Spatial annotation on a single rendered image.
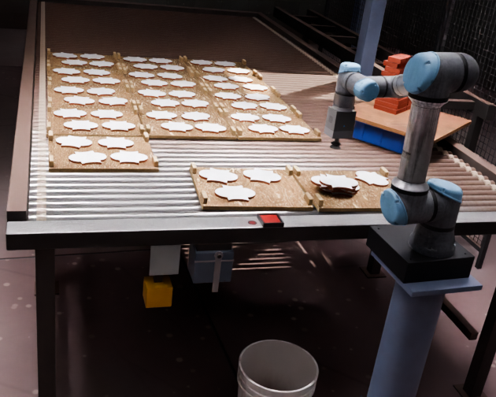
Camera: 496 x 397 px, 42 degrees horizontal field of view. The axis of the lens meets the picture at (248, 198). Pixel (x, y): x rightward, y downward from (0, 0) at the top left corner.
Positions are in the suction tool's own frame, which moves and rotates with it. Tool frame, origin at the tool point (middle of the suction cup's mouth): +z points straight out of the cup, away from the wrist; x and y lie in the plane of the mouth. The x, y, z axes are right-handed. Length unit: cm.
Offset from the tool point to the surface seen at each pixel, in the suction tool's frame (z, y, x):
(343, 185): 13.2, -2.9, 5.8
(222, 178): 17.4, 37.5, -15.9
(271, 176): 17.4, 17.4, -14.6
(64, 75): 18, 73, -162
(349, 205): 18.5, -2.6, 12.7
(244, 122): 18, 1, -81
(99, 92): 17, 62, -127
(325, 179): 13.2, 1.7, 0.0
